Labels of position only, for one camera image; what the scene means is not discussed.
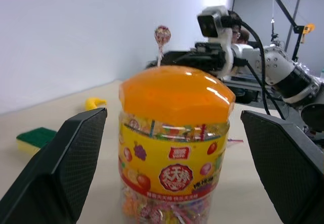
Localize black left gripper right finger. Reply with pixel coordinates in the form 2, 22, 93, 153
240, 109, 324, 224

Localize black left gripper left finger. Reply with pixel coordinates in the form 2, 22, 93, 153
0, 107, 108, 224

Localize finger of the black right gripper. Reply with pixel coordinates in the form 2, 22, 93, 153
163, 50, 196, 61
145, 59, 194, 71

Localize lollipop white stick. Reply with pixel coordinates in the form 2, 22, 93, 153
153, 25, 173, 68

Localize orange plastic jar lid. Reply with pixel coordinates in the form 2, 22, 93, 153
118, 65, 236, 124

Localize clear lollipop jar yellow label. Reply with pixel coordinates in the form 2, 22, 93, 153
117, 111, 230, 224

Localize person with glasses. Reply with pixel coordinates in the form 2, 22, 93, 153
231, 23, 251, 45

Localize green and yellow sponge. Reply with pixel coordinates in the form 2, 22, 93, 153
16, 127, 58, 157

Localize black rounded robot part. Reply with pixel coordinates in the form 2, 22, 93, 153
300, 102, 324, 134

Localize yellow toy banana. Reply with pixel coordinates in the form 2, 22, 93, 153
85, 97, 108, 111

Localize black stand with yellow clamp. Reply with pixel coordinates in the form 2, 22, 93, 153
271, 0, 316, 61

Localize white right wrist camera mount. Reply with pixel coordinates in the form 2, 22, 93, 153
196, 5, 235, 79

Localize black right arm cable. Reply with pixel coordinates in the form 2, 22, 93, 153
227, 11, 289, 120

